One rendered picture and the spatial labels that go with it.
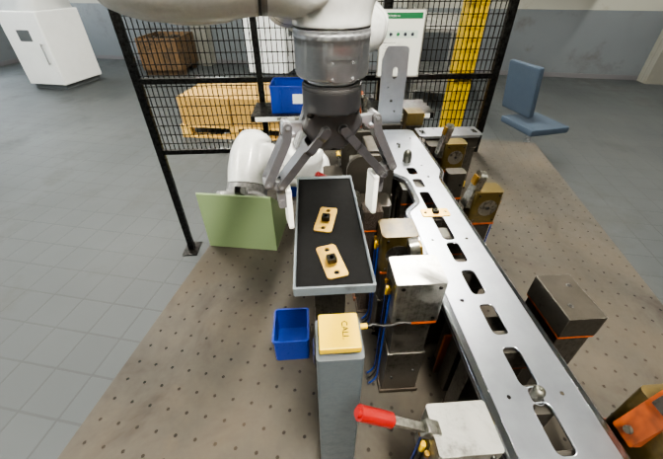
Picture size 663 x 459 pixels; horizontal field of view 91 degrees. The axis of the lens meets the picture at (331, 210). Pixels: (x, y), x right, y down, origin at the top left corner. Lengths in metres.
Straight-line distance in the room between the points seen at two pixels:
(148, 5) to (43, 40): 6.95
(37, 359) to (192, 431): 1.47
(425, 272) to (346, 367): 0.25
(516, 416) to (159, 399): 0.82
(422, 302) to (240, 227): 0.80
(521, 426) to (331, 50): 0.62
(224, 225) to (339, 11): 1.04
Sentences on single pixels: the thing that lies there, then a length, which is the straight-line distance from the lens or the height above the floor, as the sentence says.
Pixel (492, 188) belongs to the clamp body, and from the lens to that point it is 1.14.
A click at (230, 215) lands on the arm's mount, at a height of 0.86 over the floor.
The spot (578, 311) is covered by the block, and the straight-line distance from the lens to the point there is 0.85.
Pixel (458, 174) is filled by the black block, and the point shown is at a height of 0.99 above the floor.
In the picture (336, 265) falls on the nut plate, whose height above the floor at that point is 1.16.
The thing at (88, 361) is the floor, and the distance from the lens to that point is 2.19.
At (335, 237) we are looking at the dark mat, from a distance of 0.65.
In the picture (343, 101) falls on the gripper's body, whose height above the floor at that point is 1.46.
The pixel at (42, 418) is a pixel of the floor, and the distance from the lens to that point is 2.13.
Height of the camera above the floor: 1.58
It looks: 36 degrees down
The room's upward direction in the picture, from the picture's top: straight up
